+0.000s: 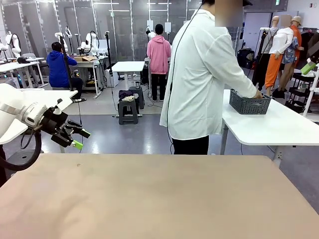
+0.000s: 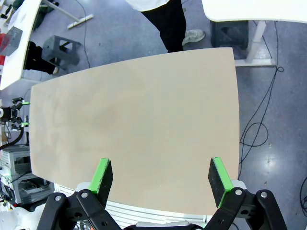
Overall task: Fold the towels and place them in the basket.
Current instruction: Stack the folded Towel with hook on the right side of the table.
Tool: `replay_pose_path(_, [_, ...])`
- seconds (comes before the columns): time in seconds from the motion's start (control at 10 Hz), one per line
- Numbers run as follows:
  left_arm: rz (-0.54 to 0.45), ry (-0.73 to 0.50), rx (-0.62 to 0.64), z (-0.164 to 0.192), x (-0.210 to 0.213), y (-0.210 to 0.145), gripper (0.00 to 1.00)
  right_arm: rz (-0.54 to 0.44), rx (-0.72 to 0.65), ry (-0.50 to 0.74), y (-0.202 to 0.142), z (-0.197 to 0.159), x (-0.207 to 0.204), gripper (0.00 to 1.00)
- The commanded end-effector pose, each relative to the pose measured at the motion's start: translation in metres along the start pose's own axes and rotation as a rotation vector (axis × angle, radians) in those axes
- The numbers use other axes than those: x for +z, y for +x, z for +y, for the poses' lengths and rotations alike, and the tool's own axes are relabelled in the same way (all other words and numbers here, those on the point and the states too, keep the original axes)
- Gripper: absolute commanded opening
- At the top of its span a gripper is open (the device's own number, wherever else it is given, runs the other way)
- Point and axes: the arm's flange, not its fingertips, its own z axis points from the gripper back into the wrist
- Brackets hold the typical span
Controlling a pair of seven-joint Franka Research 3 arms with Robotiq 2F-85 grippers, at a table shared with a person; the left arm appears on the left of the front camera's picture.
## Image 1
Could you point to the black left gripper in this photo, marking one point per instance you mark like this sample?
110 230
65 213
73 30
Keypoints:
53 122

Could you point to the dark gray plastic basket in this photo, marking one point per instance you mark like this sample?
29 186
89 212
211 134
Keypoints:
249 107

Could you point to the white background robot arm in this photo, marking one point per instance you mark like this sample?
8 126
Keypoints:
89 39
15 42
61 36

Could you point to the person's right forearm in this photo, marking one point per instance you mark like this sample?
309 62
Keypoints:
245 79

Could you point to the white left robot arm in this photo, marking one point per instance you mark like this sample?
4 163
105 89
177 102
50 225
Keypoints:
10 109

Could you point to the person's right hand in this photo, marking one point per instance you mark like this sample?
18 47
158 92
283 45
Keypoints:
258 94

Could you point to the white table with gray legs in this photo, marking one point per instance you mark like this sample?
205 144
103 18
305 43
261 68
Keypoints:
49 95

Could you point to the dark gray floor plate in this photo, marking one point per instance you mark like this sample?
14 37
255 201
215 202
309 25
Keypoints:
17 156

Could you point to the person in blue hoodie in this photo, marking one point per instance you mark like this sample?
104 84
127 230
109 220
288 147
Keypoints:
57 72

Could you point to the cream cloth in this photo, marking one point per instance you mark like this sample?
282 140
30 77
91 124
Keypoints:
128 98

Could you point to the dark purple cloth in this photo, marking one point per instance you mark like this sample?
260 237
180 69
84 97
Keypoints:
125 93

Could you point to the black tripod pole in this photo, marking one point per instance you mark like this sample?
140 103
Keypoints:
66 62
108 54

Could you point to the white desk with metal legs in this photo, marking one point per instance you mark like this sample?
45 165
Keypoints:
87 63

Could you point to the open cardboard box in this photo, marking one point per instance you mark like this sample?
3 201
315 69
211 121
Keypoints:
86 59

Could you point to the dark gray step stool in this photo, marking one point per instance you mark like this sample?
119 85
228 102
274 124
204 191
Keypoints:
139 97

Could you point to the long white desk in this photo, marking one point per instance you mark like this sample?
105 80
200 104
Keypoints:
15 65

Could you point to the small white desk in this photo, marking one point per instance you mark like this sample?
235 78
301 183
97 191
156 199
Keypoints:
128 66

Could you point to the person in pink hoodie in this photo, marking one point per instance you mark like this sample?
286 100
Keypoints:
158 49

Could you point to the person in white coat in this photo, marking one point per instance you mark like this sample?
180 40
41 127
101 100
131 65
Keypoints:
197 74

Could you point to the black bag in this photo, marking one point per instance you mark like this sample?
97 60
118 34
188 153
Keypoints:
245 59

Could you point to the mannequin with black trousers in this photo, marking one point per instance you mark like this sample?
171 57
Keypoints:
259 69

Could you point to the large white table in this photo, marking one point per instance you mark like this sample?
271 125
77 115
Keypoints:
274 127

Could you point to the mannequin with orange trousers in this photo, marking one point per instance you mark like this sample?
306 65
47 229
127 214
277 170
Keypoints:
272 69

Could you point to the black shelf cart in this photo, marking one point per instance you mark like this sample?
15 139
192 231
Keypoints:
299 93

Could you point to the child mannequin in floral clothes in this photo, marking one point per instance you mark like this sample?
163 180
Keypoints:
290 53

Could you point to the green box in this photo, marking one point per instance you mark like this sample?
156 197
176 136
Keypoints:
308 68

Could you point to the mannequin with orange shirt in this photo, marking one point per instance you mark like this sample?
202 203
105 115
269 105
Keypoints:
296 32

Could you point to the dark clothes on rack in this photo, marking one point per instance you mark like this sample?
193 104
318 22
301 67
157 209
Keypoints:
311 44

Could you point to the wrist camera on white mount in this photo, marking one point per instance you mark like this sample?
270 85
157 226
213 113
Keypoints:
57 110

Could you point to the white wall panel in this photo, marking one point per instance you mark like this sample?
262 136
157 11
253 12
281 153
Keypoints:
168 27
150 25

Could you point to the white rack frame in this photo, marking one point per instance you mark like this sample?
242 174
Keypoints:
310 97

